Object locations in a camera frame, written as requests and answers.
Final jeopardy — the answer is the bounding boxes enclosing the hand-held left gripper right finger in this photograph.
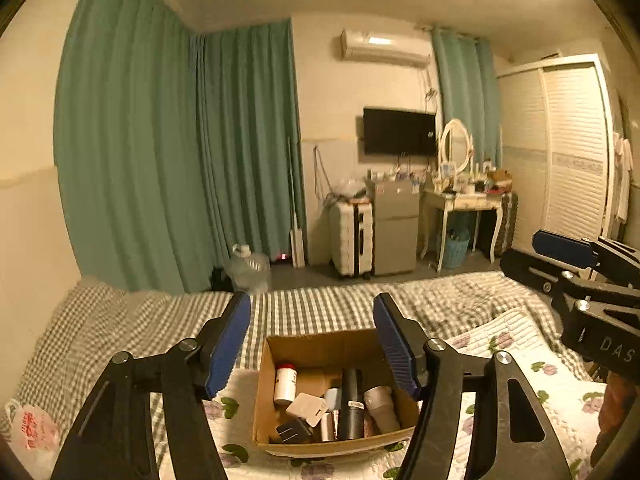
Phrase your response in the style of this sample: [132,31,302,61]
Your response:
[372,292,573,480]

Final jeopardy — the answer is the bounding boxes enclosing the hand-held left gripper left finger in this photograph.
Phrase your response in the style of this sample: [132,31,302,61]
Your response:
[50,291,252,480]

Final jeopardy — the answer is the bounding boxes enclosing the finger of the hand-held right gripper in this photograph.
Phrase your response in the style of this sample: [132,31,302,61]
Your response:
[500,247,640,313]
[532,230,640,283]

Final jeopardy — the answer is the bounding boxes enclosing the translucent white cylinder bottle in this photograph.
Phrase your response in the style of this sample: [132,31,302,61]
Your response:
[363,385,402,435]

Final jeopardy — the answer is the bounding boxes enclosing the white bottle with red label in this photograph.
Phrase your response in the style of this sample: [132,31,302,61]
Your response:
[274,364,298,407]

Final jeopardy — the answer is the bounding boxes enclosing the brown cardboard box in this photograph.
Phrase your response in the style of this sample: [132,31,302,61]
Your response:
[252,328,421,458]

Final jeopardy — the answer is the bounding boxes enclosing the black tube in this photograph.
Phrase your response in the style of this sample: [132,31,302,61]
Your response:
[336,367,366,442]

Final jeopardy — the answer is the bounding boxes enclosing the white charger cube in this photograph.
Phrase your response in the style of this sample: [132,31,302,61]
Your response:
[286,392,326,428]

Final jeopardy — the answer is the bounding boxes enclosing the grey plug adapter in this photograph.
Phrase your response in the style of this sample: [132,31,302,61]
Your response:
[275,420,313,445]

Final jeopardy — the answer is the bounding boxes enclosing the person's right hand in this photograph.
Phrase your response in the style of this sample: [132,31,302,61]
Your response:
[600,375,635,442]

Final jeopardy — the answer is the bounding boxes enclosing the white floral quilt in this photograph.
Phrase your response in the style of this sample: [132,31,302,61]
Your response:
[150,307,608,480]

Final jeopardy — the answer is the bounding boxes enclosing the blue basket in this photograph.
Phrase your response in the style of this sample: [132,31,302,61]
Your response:
[442,232,471,268]

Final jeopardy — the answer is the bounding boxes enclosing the clear water jug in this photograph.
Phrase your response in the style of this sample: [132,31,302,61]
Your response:
[222,242,272,295]

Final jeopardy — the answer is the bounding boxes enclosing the white louvred wardrobe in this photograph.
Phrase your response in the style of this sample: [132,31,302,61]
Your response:
[496,54,618,281]

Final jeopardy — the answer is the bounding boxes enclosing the hanging pale clothes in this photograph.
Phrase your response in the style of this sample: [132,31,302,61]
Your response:
[611,130,635,223]

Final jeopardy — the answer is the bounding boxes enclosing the white vanity table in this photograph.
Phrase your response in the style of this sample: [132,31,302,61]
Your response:
[419,187,506,273]

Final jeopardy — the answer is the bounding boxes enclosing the grey small fridge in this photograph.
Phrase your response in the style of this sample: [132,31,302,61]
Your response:
[367,177,420,277]

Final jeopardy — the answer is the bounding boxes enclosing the white hard suitcase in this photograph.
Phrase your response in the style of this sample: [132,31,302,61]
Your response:
[330,200,375,280]

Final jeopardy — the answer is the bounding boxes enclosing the grey gingham bed sheet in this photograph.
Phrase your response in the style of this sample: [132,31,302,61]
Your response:
[0,270,561,461]

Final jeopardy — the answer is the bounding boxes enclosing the oval vanity mirror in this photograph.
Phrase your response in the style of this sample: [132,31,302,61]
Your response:
[439,118,473,173]

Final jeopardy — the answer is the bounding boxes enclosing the clear plastic bag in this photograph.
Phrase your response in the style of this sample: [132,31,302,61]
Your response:
[334,176,368,203]

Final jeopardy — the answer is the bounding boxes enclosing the narrow teal curtain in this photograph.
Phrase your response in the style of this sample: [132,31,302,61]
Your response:
[431,25,502,168]

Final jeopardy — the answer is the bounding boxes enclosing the teal corner curtain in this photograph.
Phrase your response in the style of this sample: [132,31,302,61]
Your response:
[189,17,307,291]

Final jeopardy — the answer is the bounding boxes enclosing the white red printed plastic bag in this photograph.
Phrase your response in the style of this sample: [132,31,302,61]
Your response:
[4,399,61,478]

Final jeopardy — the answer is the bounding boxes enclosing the wide teal curtain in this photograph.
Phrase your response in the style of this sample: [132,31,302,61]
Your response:
[52,0,216,293]

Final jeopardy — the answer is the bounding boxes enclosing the white air conditioner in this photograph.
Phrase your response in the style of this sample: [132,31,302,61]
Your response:
[341,28,432,67]

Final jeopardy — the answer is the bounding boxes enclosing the black wall television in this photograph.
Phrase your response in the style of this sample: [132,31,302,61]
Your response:
[362,106,437,157]

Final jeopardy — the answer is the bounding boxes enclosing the hanging black cables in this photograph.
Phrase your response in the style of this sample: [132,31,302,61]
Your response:
[312,146,333,196]

